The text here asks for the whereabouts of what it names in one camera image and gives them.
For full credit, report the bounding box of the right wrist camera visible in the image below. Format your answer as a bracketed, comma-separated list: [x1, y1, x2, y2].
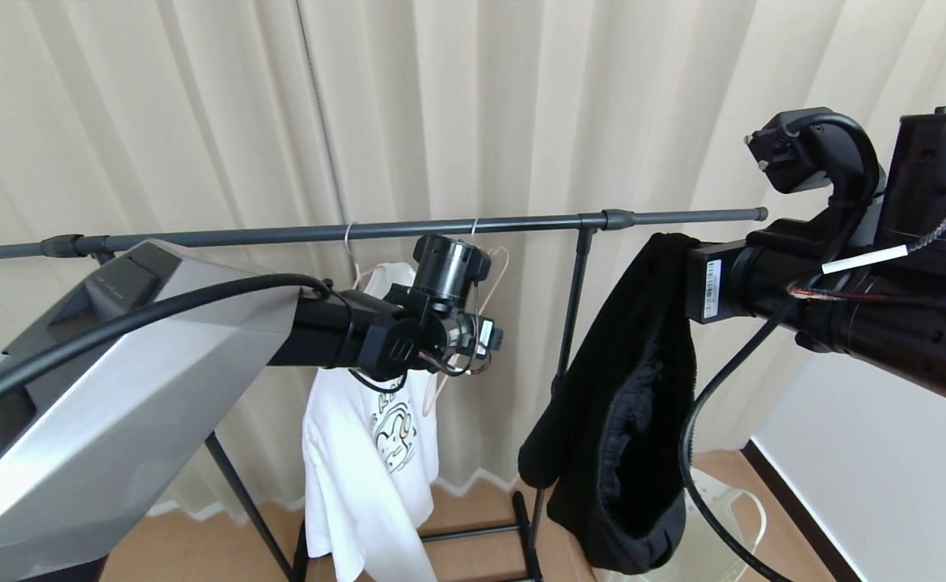
[745, 108, 886, 235]

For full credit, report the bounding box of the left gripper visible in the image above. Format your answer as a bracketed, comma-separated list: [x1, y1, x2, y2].
[419, 310, 505, 377]

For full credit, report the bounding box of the white laundry basket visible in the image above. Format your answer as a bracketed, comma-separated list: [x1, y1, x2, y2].
[602, 469, 767, 582]

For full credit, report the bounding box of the pink clothes hanger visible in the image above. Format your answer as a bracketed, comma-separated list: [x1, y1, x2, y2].
[423, 217, 512, 418]
[344, 223, 381, 290]

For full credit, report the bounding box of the beige curtain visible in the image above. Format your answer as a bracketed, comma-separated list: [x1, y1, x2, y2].
[0, 0, 946, 526]

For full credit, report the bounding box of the black clothes rack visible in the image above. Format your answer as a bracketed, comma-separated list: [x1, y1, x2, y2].
[0, 207, 769, 582]

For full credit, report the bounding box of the black garment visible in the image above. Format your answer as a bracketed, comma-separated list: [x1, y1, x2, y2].
[517, 233, 700, 575]

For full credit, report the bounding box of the white printed t-shirt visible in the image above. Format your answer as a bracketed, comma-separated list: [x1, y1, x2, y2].
[302, 260, 441, 582]

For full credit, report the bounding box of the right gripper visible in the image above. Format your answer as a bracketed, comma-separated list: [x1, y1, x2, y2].
[687, 217, 946, 407]

